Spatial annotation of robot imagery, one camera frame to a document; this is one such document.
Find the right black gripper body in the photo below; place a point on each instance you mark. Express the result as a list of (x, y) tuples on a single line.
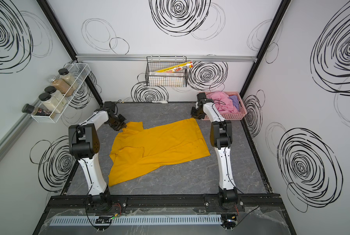
[(197, 113)]

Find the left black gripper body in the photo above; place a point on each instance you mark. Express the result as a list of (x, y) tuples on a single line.
[(117, 123)]

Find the yellow t-shirt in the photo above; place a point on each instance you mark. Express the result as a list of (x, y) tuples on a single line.
[(137, 151)]

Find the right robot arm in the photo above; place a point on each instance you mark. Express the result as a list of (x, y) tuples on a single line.
[(221, 141)]

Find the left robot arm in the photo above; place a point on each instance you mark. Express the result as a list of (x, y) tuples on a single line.
[(84, 145)]

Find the pink t-shirt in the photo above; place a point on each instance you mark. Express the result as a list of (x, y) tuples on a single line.
[(222, 102)]

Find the pink plastic basket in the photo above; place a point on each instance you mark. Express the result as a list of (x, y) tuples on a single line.
[(234, 116)]

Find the purple t-shirt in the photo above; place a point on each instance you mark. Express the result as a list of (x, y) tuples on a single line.
[(235, 101)]

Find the white box in basket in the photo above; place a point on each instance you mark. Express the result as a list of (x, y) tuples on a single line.
[(167, 74)]

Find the yellow foil box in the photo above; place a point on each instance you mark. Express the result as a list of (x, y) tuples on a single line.
[(177, 68)]

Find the spice jar brown contents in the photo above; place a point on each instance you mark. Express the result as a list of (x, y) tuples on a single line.
[(65, 82)]

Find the spice jar cream contents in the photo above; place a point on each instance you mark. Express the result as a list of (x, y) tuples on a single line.
[(51, 103)]

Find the spice jar white contents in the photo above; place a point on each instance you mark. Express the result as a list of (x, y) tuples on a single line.
[(57, 94)]

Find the small dark spice bottle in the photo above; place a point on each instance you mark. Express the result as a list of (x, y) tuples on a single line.
[(35, 111)]

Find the black wire basket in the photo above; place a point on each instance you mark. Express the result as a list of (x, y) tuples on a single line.
[(155, 78)]

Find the clear wall shelf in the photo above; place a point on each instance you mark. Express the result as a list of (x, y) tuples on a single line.
[(72, 112)]

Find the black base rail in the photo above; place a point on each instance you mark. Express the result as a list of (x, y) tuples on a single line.
[(205, 202)]

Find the grey slotted cable duct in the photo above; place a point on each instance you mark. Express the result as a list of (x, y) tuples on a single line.
[(136, 220)]

